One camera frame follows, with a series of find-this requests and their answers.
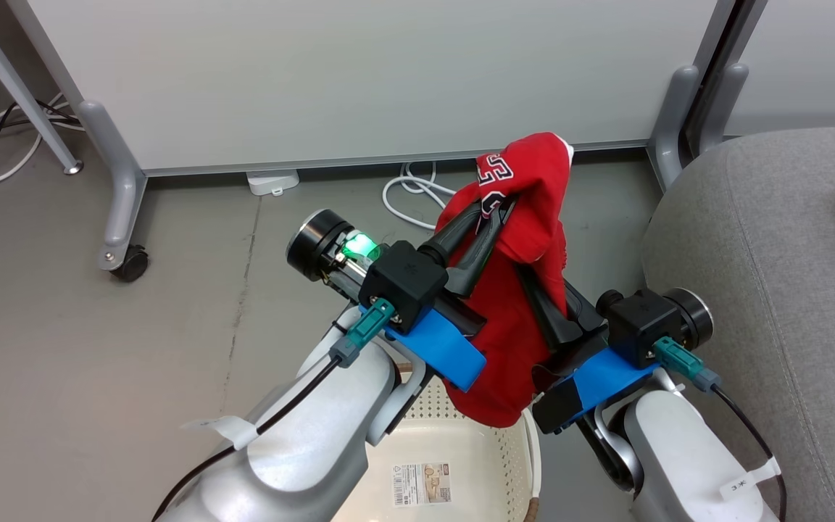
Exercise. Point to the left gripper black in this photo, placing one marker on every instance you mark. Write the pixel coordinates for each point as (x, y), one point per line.
(323, 246)

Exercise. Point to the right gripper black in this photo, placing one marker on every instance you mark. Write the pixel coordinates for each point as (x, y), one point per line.
(570, 355)

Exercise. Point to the red jersey number 23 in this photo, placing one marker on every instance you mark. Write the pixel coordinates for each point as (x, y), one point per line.
(512, 326)

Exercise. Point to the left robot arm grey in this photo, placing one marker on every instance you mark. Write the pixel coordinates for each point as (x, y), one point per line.
(301, 449)

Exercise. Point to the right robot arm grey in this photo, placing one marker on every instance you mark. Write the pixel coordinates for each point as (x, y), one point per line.
(671, 449)

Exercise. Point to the white basket brown rim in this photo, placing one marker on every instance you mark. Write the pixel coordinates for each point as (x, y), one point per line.
(461, 449)

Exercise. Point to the basket label sticker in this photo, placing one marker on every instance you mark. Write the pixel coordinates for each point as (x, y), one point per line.
(421, 484)

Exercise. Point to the white floor power adapter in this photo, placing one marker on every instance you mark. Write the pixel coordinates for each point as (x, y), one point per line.
(272, 181)

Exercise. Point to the wide white partition panel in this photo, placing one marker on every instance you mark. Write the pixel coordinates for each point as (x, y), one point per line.
(352, 72)

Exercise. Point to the grey fabric sofa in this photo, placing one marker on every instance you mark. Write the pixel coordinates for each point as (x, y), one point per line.
(787, 326)

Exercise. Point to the black caster wheel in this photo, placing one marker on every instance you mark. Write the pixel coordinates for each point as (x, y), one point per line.
(133, 264)

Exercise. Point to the grey partition leg with caster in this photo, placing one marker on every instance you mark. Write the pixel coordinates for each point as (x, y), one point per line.
(124, 203)

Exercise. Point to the narrow white partition panel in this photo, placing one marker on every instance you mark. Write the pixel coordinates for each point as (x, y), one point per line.
(816, 58)

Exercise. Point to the grey metal table leg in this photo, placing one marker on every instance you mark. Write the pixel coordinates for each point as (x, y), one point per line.
(24, 94)

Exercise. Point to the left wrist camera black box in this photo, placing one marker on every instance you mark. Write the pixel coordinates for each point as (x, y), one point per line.
(403, 286)

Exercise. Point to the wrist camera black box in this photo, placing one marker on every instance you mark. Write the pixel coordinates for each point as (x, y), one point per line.
(403, 286)
(638, 326)

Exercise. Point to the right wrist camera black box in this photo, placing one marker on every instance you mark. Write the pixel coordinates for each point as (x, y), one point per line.
(638, 326)

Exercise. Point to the right blue camera bracket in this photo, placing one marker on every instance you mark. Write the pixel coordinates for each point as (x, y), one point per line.
(606, 380)

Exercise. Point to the blue camera bracket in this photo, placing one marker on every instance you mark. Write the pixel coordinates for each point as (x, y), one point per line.
(606, 380)
(439, 348)

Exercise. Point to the left blue camera bracket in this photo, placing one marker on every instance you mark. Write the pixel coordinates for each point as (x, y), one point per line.
(439, 348)

